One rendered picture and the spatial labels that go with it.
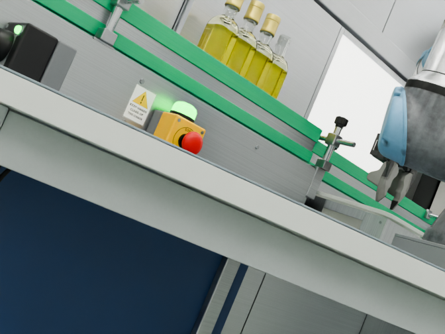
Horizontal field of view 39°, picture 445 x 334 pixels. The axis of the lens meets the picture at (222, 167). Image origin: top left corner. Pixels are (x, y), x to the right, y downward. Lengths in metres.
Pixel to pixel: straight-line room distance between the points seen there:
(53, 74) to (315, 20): 0.96
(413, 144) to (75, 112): 0.55
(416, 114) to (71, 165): 0.55
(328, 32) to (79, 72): 0.91
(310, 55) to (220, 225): 1.00
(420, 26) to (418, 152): 1.15
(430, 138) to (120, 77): 0.50
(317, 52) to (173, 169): 1.08
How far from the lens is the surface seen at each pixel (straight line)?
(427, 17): 2.17
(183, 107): 1.05
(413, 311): 0.94
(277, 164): 1.29
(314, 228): 0.78
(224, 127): 1.18
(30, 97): 0.68
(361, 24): 1.87
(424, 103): 1.02
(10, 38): 0.90
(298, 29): 1.67
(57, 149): 0.72
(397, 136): 1.01
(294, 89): 1.68
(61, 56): 0.91
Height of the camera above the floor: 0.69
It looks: 5 degrees up
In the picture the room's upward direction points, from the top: 23 degrees clockwise
